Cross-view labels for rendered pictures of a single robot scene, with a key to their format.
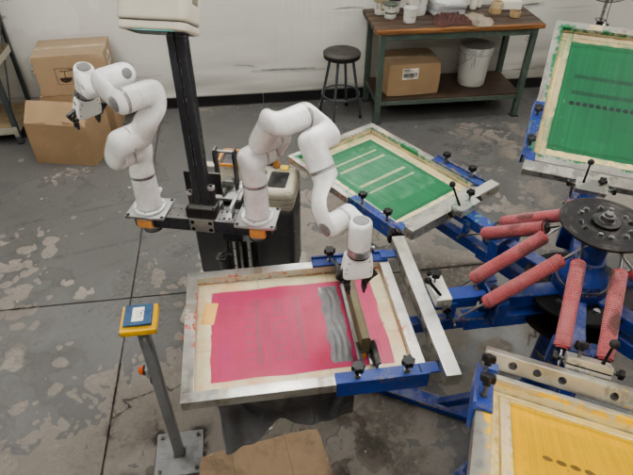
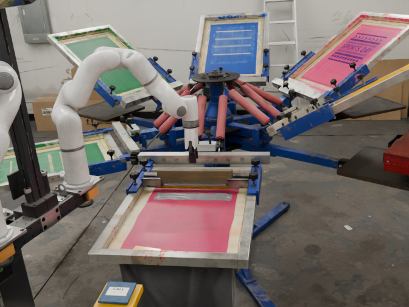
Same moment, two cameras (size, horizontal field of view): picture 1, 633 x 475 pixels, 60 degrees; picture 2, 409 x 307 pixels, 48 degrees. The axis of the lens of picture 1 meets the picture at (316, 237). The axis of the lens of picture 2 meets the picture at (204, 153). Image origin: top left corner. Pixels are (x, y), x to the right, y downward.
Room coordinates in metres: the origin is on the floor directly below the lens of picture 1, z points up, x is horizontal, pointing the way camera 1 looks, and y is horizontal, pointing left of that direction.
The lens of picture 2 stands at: (0.64, 1.71, 1.92)
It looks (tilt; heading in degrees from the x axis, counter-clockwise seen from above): 22 degrees down; 289
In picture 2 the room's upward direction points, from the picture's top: 4 degrees counter-clockwise
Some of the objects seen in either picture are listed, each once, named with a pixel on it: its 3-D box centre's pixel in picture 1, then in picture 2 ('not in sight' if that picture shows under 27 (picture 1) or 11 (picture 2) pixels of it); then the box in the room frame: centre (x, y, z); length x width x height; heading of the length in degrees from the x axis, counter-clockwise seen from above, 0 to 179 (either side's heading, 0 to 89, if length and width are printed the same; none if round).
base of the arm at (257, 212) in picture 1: (257, 198); (72, 165); (1.72, 0.23, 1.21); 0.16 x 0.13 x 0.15; 173
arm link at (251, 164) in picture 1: (255, 164); (68, 128); (1.71, 0.23, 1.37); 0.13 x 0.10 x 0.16; 134
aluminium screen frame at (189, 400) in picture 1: (297, 322); (187, 207); (1.30, 0.07, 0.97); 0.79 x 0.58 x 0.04; 98
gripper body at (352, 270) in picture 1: (357, 263); (192, 134); (1.32, -0.14, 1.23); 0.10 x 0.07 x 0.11; 100
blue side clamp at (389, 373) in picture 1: (381, 378); (254, 183); (1.06, -0.21, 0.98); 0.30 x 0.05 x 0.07; 98
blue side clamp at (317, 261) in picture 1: (348, 263); (140, 182); (1.61, -0.13, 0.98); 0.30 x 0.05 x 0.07; 98
